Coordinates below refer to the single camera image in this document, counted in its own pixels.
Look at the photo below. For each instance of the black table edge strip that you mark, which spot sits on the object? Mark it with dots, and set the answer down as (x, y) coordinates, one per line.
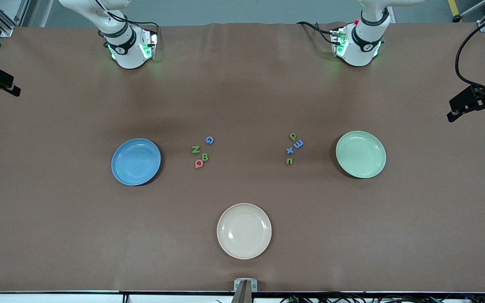
(175, 292)

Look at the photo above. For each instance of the blue plate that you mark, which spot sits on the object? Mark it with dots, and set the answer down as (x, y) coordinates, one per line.
(136, 162)

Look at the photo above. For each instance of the blue foam letter G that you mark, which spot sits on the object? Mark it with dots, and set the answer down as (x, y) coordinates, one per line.
(213, 140)

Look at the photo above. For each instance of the green plate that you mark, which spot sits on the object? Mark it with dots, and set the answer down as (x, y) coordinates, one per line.
(360, 155)

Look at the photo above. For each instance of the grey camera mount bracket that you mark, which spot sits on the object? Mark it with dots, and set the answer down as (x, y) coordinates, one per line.
(245, 290)

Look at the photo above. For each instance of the red foam letter Q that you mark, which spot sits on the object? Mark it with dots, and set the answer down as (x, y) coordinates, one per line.
(196, 164)

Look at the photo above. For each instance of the beige plate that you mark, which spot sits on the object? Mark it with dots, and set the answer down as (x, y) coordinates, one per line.
(244, 231)

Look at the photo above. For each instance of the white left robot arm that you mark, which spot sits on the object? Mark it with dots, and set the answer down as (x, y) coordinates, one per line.
(360, 46)

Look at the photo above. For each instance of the green foam letter N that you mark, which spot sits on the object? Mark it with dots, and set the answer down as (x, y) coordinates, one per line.
(195, 149)

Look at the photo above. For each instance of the grey bar with black foot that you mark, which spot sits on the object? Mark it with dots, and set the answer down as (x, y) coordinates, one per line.
(457, 18)

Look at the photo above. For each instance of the blue foam letter m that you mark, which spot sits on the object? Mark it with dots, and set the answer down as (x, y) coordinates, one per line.
(298, 144)

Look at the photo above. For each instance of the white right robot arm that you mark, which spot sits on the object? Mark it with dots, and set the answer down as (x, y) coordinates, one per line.
(126, 50)

